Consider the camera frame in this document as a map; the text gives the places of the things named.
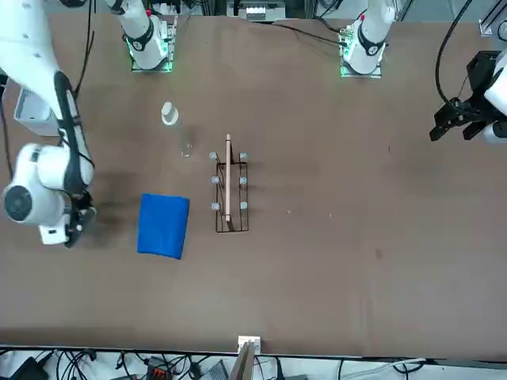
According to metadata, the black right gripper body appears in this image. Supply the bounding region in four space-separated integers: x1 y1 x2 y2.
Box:
64 190 98 249

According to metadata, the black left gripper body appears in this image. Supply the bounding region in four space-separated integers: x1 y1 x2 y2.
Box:
452 50 500 107

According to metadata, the folded blue cloth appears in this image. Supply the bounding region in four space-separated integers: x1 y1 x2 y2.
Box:
135 192 192 261

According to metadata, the clear bottle with white cap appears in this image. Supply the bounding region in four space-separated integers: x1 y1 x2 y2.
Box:
159 101 196 160

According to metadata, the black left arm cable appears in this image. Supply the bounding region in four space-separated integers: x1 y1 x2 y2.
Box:
434 0 475 106

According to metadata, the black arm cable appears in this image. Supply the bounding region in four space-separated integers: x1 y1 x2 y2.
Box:
434 0 475 106
53 70 97 197

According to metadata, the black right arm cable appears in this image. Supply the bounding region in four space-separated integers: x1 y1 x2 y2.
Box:
53 70 97 197

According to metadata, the aluminium frame corner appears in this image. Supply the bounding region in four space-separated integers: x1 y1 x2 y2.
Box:
478 0 507 38

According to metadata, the black wire cup rack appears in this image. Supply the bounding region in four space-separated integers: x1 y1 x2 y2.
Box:
208 133 251 234

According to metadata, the thin black table cable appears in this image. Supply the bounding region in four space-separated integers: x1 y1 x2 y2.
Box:
272 21 344 46

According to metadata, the aluminium camera post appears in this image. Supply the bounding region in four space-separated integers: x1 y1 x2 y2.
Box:
232 335 263 380

